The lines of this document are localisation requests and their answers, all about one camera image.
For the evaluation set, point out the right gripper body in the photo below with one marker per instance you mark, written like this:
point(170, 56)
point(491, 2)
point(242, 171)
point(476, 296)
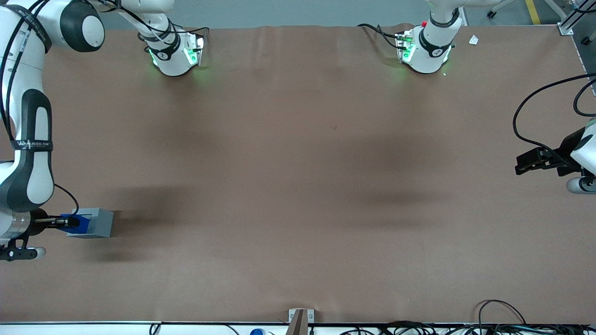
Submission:
point(39, 220)

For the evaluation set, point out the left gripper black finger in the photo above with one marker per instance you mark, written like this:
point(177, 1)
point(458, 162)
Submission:
point(551, 165)
point(528, 160)

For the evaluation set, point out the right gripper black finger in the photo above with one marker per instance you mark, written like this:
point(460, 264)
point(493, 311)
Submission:
point(65, 226)

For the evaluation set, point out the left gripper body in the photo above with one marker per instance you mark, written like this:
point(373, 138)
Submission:
point(564, 150)

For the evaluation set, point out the small blue square part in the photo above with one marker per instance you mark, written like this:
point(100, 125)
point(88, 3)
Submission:
point(84, 227)

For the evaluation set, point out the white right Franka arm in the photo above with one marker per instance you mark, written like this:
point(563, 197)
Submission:
point(28, 177)

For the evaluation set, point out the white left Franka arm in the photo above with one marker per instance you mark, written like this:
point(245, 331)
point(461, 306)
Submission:
point(430, 51)

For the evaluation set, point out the gray square base block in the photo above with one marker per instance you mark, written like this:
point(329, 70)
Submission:
point(100, 223)

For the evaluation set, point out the white paper scrap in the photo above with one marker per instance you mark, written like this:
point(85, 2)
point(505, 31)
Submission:
point(473, 40)

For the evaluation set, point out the office chair leg with caster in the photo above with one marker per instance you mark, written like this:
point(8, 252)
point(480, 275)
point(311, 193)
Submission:
point(491, 14)

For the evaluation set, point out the brown table cover sheet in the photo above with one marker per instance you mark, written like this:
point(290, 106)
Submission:
point(298, 186)

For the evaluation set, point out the wooden beam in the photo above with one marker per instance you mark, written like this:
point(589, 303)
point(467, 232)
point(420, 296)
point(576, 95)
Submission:
point(298, 325)

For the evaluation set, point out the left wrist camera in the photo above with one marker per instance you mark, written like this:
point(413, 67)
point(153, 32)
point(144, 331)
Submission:
point(577, 185)

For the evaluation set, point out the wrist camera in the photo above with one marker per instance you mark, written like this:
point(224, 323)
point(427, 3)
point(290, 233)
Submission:
point(18, 253)
point(577, 185)

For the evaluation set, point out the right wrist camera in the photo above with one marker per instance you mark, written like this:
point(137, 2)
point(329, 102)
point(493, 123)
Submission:
point(18, 253)

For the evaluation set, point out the aluminium profile frame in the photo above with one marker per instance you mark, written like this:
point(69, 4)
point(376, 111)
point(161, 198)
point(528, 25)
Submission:
point(582, 28)

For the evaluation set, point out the metal bracket plate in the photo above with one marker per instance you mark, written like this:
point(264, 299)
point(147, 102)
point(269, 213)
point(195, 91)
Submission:
point(292, 315)

